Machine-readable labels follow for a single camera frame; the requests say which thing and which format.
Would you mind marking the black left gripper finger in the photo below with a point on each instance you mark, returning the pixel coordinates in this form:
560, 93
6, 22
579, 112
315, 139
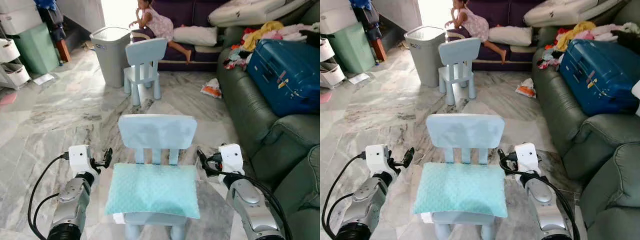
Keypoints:
409, 156
108, 157

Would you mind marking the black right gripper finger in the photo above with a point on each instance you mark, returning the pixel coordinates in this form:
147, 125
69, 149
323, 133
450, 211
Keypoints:
201, 158
501, 155

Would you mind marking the teal dotted plush pillow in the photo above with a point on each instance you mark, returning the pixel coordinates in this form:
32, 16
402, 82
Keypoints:
460, 190
150, 190

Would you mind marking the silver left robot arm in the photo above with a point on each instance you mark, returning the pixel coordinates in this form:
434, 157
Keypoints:
72, 200
367, 202

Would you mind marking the green leather sofa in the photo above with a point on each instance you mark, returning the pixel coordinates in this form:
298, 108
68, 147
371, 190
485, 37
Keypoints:
250, 115
565, 120

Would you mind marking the white pillow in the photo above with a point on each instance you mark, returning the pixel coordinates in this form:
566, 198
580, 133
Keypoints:
510, 36
195, 36

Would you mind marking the dark purple sofa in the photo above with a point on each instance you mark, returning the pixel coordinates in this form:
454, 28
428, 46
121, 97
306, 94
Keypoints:
500, 12
185, 12

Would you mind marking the light blue child chair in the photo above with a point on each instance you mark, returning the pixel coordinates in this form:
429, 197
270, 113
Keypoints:
459, 52
157, 131
146, 52
465, 131

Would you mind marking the orange white plastic bag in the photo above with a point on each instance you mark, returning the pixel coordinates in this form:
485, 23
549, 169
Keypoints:
211, 89
526, 89

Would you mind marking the white paper sheet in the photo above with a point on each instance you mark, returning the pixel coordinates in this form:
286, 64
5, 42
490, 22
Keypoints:
43, 79
358, 78

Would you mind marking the grey plastic laundry bin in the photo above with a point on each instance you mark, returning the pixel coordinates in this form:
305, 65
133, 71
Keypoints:
110, 55
425, 55

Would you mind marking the white basket rack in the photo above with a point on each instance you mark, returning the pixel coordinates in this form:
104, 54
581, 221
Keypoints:
12, 72
330, 72

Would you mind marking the blue hard suitcase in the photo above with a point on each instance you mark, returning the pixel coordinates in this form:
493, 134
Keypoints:
600, 75
290, 75

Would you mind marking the green storage box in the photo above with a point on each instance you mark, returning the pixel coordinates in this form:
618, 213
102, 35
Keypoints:
37, 50
352, 47

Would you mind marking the child in pink dress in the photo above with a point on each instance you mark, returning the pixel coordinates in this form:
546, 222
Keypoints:
472, 22
157, 22

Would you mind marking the yellow cloth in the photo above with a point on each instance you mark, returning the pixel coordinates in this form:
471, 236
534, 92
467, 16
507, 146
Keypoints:
265, 31
575, 31

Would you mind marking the white box with label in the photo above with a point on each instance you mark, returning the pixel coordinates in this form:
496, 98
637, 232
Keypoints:
636, 97

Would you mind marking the dark blue hanging clothes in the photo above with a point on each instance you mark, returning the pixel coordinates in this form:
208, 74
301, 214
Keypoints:
50, 17
365, 17

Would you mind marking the cream folded cushion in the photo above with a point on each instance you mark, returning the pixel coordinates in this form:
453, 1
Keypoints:
250, 11
565, 11

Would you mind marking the pile of mixed clothes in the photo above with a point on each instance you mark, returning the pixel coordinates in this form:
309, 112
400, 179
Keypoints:
300, 31
600, 31

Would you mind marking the white plastic drawer unit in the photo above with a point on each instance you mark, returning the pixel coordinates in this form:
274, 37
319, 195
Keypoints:
17, 17
335, 17

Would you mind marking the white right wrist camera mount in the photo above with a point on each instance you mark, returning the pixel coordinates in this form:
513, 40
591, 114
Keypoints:
527, 156
231, 156

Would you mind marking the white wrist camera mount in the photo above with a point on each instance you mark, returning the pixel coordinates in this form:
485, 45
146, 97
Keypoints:
527, 156
79, 157
231, 156
376, 157

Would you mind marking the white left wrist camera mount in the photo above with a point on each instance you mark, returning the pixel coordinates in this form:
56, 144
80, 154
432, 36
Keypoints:
376, 157
79, 157

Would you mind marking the brown wooden post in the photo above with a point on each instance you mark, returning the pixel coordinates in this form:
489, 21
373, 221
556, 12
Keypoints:
62, 50
379, 50

